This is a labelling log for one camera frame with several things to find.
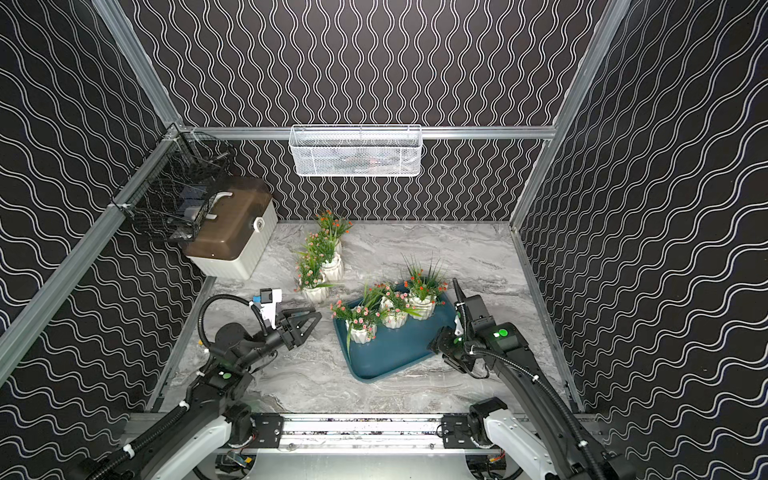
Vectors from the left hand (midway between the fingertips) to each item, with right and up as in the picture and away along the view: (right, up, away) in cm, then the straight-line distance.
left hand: (316, 312), depth 72 cm
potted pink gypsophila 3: (+10, -3, +5) cm, 12 cm away
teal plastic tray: (+19, -15, +19) cm, 31 cm away
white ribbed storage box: (-30, +10, +27) cm, 42 cm away
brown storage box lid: (-37, +30, +34) cm, 58 cm away
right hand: (+29, -11, +5) cm, 32 cm away
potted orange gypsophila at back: (0, +23, +29) cm, 37 cm away
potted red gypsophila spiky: (+28, +5, +12) cm, 30 cm away
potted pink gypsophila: (-6, +6, +19) cm, 21 cm away
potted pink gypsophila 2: (-3, +14, +28) cm, 32 cm away
